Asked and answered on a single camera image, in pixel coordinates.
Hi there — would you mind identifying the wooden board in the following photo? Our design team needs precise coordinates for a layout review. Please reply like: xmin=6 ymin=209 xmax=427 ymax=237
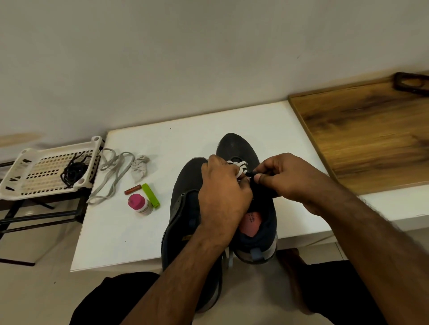
xmin=288 ymin=77 xmax=429 ymax=196

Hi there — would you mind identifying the white perforated plastic tray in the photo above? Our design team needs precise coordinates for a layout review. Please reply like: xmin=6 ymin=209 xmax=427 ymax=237
xmin=0 ymin=135 xmax=105 ymax=202

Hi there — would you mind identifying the pink capped white bottle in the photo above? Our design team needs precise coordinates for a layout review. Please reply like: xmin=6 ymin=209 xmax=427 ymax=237
xmin=126 ymin=193 xmax=152 ymax=215

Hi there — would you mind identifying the person's right hand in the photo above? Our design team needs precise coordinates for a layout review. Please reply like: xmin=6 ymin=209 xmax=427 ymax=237
xmin=252 ymin=152 xmax=346 ymax=217

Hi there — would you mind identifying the black metal rack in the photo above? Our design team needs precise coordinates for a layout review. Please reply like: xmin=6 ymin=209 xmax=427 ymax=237
xmin=0 ymin=157 xmax=91 ymax=267

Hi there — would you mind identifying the dark sneaker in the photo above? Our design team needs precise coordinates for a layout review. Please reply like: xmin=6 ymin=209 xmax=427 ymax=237
xmin=215 ymin=133 xmax=279 ymax=265
xmin=160 ymin=157 xmax=225 ymax=314

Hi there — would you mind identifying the grey shoelace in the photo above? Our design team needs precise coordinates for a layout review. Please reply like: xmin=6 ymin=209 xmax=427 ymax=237
xmin=225 ymin=158 xmax=269 ymax=180

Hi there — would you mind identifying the black shoelace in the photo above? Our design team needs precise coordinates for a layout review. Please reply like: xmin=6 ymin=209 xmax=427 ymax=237
xmin=59 ymin=157 xmax=91 ymax=189
xmin=66 ymin=151 xmax=96 ymax=182

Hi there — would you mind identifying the grey shoelaces bundle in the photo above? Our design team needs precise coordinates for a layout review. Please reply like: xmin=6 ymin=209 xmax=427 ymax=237
xmin=86 ymin=148 xmax=151 ymax=206

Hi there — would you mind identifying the person's left forearm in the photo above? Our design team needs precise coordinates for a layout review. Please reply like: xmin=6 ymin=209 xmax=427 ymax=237
xmin=121 ymin=231 xmax=232 ymax=325

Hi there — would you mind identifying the person's right forearm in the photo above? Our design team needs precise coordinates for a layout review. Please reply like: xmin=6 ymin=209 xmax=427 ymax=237
xmin=322 ymin=191 xmax=429 ymax=325

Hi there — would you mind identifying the person's left hand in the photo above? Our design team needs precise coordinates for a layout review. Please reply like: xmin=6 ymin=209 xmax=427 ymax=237
xmin=196 ymin=154 xmax=254 ymax=250

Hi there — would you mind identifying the green marker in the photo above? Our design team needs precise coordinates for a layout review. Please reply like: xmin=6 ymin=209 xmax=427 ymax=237
xmin=141 ymin=182 xmax=162 ymax=210

